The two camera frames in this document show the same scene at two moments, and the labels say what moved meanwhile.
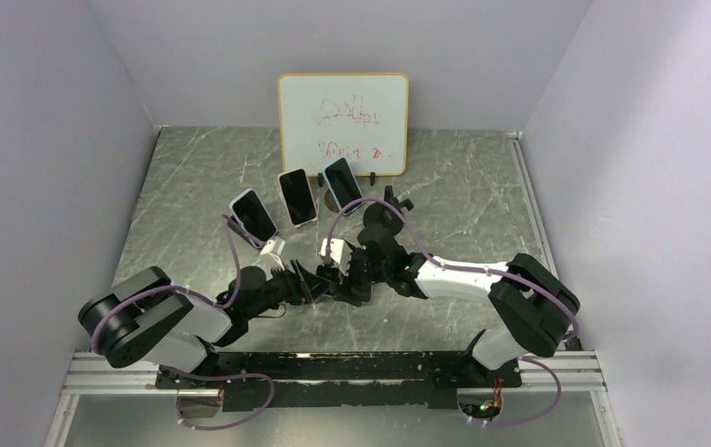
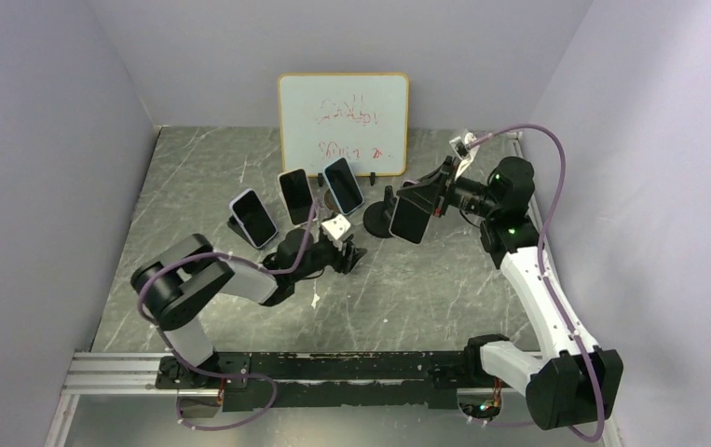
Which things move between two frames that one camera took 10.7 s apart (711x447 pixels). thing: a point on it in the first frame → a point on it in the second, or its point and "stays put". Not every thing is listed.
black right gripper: [341, 288] → [425, 191]
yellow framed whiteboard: [361, 116] stays put
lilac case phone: [257, 223] stays put
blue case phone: [343, 183] stays put
